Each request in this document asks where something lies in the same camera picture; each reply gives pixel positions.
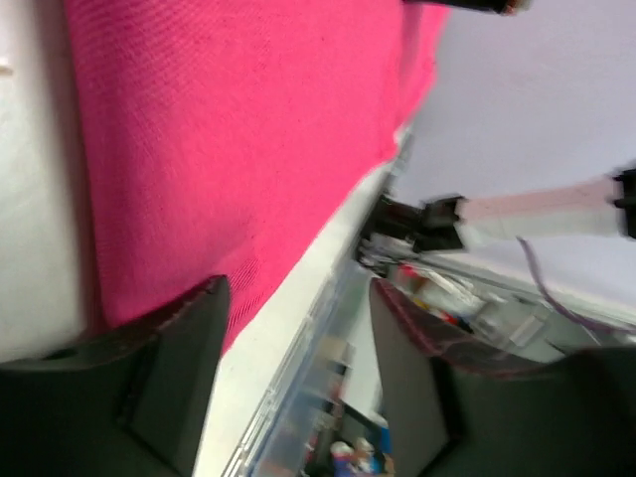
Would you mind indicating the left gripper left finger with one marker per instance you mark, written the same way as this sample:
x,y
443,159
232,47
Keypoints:
x,y
128,402

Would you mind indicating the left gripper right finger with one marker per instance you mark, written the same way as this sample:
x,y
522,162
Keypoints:
x,y
457,406

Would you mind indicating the pink trousers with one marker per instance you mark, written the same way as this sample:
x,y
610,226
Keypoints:
x,y
220,136

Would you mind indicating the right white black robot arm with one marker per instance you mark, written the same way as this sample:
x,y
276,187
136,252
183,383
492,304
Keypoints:
x,y
603,207

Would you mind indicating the aluminium front rail frame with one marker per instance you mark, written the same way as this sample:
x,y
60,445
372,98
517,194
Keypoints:
x,y
325,415

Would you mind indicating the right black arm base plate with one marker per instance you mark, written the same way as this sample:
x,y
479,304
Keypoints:
x,y
387,218

